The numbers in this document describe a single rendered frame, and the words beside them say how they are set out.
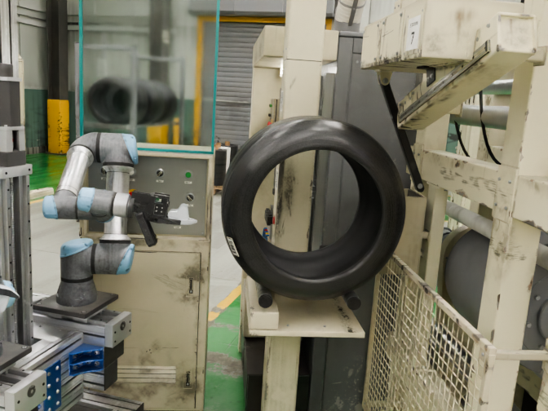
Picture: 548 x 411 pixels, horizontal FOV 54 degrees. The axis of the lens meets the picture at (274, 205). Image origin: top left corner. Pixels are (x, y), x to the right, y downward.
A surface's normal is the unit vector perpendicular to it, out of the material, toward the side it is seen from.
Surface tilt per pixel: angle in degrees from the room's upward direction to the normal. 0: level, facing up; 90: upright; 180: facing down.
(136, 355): 90
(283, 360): 90
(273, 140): 52
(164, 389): 90
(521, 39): 72
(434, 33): 90
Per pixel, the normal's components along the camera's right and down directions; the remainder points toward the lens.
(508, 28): 0.11, -0.11
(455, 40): 0.09, 0.20
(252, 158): -0.49, -0.33
